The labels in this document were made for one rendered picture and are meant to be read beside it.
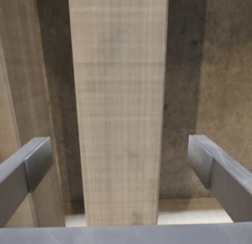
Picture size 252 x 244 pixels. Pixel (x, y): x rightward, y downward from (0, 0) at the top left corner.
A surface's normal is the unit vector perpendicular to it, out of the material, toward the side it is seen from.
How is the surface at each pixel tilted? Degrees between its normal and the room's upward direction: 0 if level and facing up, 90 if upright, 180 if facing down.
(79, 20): 0
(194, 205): 90
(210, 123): 0
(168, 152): 0
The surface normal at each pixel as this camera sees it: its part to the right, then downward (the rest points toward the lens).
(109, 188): 0.03, 0.26
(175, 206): -0.02, -0.96
